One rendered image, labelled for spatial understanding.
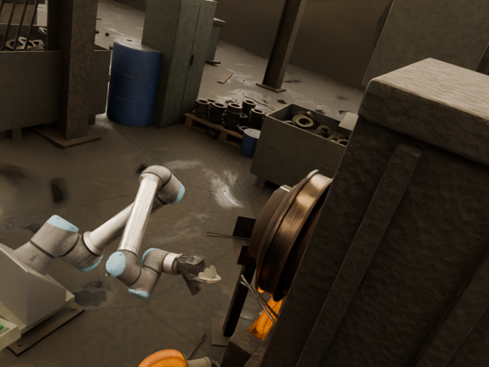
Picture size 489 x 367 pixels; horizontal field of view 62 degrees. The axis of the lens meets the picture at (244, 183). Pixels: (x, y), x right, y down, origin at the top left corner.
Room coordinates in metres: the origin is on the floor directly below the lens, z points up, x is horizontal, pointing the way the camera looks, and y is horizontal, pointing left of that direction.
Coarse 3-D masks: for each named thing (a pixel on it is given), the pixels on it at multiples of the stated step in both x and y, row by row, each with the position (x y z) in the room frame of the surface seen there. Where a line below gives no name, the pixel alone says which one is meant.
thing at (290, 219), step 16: (320, 176) 1.24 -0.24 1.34; (304, 192) 1.13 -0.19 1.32; (288, 208) 1.07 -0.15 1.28; (304, 208) 1.08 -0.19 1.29; (288, 224) 1.04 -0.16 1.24; (272, 240) 1.02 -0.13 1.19; (288, 240) 1.01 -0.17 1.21; (272, 256) 1.01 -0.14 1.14; (272, 272) 1.00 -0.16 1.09; (256, 288) 1.05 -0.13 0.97; (272, 288) 1.01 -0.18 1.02
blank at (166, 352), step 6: (156, 354) 0.86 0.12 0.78; (162, 354) 0.86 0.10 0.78; (168, 354) 0.87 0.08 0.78; (174, 354) 0.88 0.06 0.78; (180, 354) 0.90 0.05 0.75; (144, 360) 0.84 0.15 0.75; (150, 360) 0.84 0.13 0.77; (156, 360) 0.84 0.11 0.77; (162, 360) 0.85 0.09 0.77; (168, 360) 0.86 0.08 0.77; (174, 360) 0.87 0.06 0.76; (180, 360) 0.88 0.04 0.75; (138, 366) 0.84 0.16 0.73; (144, 366) 0.83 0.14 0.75; (150, 366) 0.83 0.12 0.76; (156, 366) 0.84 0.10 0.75; (162, 366) 0.85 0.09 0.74; (168, 366) 0.86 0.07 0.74; (174, 366) 0.87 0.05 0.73; (180, 366) 0.88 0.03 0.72
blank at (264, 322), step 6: (270, 300) 1.20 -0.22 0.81; (270, 306) 1.18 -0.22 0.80; (276, 306) 1.19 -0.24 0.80; (264, 312) 1.16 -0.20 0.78; (270, 312) 1.16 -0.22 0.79; (276, 312) 1.24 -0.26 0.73; (264, 318) 1.14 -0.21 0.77; (258, 324) 1.14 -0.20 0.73; (264, 324) 1.14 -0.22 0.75; (270, 324) 1.21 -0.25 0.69; (258, 330) 1.15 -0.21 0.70; (264, 330) 1.15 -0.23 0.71
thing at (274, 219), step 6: (294, 186) 1.23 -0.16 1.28; (288, 192) 1.19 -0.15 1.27; (288, 198) 1.13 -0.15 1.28; (282, 204) 1.14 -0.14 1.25; (276, 210) 1.13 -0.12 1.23; (282, 210) 1.10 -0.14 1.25; (276, 216) 1.11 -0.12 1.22; (270, 222) 1.10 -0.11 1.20; (276, 222) 1.07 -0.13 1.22; (270, 228) 1.09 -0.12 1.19; (264, 234) 1.09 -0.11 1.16; (270, 234) 1.05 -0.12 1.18; (264, 240) 1.08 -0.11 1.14; (264, 246) 1.05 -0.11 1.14; (258, 252) 1.08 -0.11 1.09; (258, 258) 1.08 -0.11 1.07; (258, 264) 1.05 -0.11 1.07
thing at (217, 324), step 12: (240, 216) 1.89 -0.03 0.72; (240, 228) 1.89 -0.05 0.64; (252, 228) 1.90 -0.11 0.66; (240, 240) 1.85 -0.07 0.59; (240, 252) 1.63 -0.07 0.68; (240, 264) 1.63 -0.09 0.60; (252, 264) 1.65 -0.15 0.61; (252, 276) 1.74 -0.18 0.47; (240, 288) 1.73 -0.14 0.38; (240, 300) 1.73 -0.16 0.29; (228, 312) 1.75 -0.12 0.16; (240, 312) 1.74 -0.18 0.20; (216, 324) 1.79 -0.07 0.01; (228, 324) 1.73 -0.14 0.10; (240, 324) 1.84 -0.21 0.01; (216, 336) 1.70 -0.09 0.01; (228, 336) 1.73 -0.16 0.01
